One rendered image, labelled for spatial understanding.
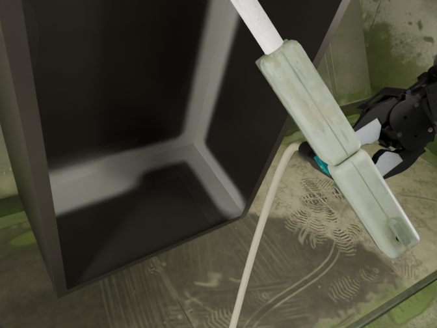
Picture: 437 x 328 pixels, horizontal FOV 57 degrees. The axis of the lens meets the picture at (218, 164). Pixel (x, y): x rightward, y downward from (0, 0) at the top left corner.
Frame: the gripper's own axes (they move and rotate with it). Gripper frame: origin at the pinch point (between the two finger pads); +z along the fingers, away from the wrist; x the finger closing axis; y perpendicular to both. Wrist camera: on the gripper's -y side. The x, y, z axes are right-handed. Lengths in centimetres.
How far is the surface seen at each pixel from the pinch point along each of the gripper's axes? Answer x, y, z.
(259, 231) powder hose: -15.1, 30.9, 15.7
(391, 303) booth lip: -101, 84, -4
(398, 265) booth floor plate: -102, 100, -18
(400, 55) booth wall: -53, 190, -105
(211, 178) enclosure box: -14, 83, 22
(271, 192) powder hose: -8.3, 28.4, 8.5
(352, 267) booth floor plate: -88, 100, -1
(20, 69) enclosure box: 34.7, 4.5, 24.8
